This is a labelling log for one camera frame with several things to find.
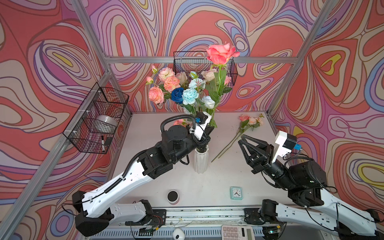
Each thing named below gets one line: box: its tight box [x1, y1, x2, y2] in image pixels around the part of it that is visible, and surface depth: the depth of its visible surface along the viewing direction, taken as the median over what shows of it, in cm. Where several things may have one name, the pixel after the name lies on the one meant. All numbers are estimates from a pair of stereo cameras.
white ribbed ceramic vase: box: [194, 145, 209, 174], surface depth 76 cm
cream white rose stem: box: [175, 71, 189, 90], surface depth 77 cm
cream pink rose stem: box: [201, 69, 218, 82], surface depth 76 cm
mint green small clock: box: [230, 186, 243, 201], surface depth 80 cm
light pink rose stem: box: [222, 76, 233, 94], surface depth 82 cm
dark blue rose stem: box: [170, 87, 184, 104], surface depth 66 cm
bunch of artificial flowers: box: [211, 113, 265, 163], surface depth 111 cm
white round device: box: [172, 228, 186, 240], surface depth 68 cm
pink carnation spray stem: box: [151, 65, 175, 82], surface depth 69 cm
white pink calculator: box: [221, 225, 256, 240], surface depth 69 cm
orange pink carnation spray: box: [146, 76, 181, 104], surface depth 65 cm
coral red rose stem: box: [207, 42, 240, 127], surface depth 37 cm
